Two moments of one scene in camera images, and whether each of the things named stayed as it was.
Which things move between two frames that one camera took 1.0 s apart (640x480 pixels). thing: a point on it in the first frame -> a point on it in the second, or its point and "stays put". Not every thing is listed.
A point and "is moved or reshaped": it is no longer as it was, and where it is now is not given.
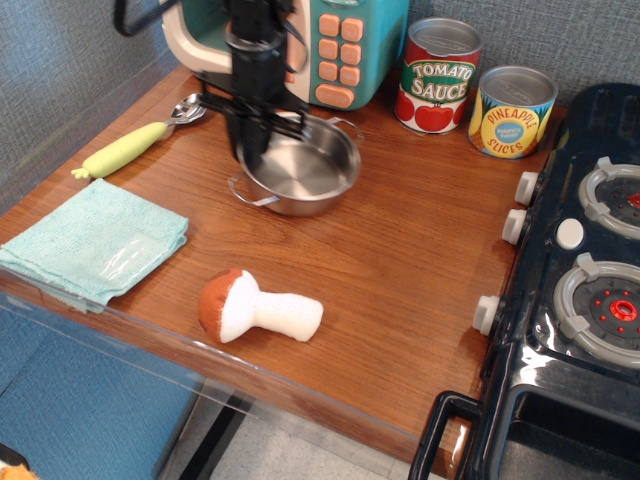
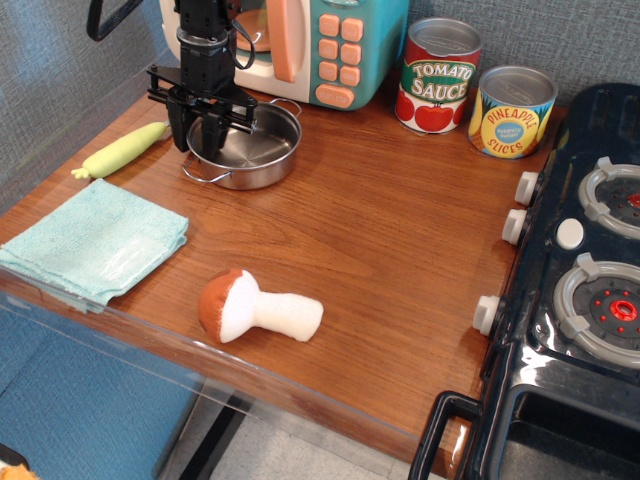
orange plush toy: x=17 y=472 stays put
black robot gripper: x=256 y=86 -> x=206 y=79
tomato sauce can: x=440 y=68 stays put
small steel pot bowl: x=304 y=177 is moved or reshaped
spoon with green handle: x=189 y=109 stays put
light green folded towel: x=92 y=244 stays put
